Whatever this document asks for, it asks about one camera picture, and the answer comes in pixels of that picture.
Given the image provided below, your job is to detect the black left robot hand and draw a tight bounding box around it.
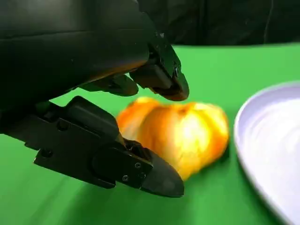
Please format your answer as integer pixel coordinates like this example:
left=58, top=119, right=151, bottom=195
left=0, top=0, right=190, bottom=199

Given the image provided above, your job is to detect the orange white toy bread roll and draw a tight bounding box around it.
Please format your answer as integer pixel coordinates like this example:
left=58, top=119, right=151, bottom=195
left=116, top=96, right=230, bottom=181

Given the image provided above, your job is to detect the green table cloth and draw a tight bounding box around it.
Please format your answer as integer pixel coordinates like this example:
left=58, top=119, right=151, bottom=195
left=0, top=42, right=300, bottom=225

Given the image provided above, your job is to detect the black backdrop cloth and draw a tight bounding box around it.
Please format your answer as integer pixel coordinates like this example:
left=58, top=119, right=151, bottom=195
left=137, top=0, right=300, bottom=47

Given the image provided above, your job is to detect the lilac plate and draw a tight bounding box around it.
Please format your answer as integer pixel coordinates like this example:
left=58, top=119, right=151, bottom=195
left=233, top=81, right=300, bottom=225

